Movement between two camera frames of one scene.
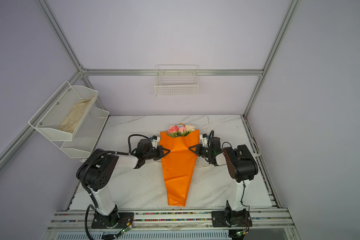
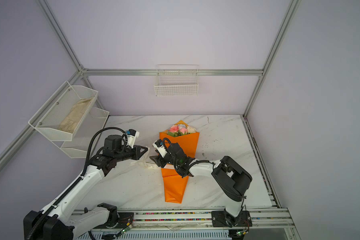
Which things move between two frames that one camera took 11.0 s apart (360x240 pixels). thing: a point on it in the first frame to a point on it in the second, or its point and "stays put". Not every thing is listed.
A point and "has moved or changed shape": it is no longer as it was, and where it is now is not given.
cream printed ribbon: x=204 y=167 has moved or changed shape
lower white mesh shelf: x=86 y=135 stays put
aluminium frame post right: x=292 y=10 stays put
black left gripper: x=160 y=149 to x=139 y=154
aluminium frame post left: x=53 y=22 stays put
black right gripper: x=199 y=152 to x=159 y=161
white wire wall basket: x=177 y=80 stays put
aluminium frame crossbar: x=119 y=72 stays put
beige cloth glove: x=69 y=123 stays put
